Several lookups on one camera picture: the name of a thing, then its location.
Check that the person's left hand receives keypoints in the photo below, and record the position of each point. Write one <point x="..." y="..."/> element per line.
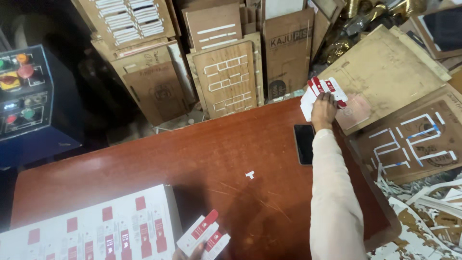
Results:
<point x="187" y="254"/>

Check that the person's right hand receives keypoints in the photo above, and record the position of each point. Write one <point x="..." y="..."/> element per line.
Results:
<point x="323" y="113"/>

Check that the person's right fingers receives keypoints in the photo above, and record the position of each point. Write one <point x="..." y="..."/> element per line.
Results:
<point x="326" y="96"/>

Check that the stack of white red carton blanks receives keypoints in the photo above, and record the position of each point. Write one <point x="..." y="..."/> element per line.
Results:
<point x="326" y="85"/>

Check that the black smartphone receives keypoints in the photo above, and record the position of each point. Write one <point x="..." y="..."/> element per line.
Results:
<point x="304" y="144"/>

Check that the large plain plywood board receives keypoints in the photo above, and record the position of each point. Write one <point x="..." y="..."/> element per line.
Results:
<point x="386" y="72"/>

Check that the gold foil rolls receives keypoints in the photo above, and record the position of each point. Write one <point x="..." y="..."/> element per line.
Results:
<point x="357" y="25"/>

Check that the die board with blue-white strips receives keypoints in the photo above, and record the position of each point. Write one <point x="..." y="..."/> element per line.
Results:
<point x="415" y="144"/>

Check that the row of wooden die boards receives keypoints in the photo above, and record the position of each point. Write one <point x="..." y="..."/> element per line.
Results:
<point x="227" y="76"/>

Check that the small white paper scrap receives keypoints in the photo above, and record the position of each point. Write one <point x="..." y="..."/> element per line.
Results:
<point x="249" y="174"/>

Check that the wooden framed dark board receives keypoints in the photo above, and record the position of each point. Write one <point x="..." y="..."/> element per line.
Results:
<point x="440" y="29"/>

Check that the heap of paper trimmings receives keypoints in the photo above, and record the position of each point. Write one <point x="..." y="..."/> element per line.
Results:
<point x="426" y="220"/>

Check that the pile of printed carton sheets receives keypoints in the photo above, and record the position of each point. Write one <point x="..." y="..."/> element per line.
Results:
<point x="90" y="227"/>

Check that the blue machine control box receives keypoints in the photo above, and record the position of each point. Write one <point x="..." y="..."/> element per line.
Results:
<point x="29" y="108"/>

